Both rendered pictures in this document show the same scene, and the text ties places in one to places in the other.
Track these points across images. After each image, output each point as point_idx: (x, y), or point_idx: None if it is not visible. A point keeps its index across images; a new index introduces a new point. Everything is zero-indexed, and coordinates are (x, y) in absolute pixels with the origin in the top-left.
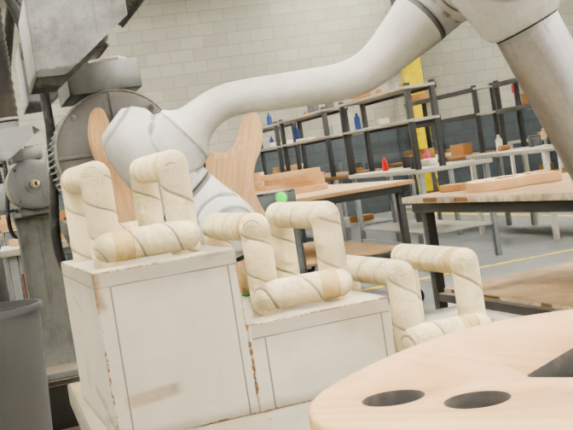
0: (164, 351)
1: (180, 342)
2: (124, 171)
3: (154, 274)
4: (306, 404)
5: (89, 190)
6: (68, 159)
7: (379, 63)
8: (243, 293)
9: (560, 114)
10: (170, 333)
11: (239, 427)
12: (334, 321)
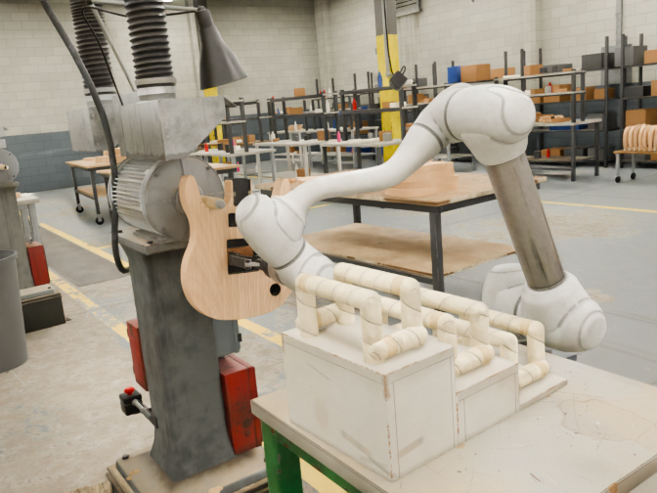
0: (416, 418)
1: (424, 411)
2: (255, 240)
3: (416, 369)
4: (482, 437)
5: (371, 313)
6: (153, 203)
7: (407, 168)
8: None
9: (521, 211)
10: (420, 406)
11: (461, 463)
12: (495, 382)
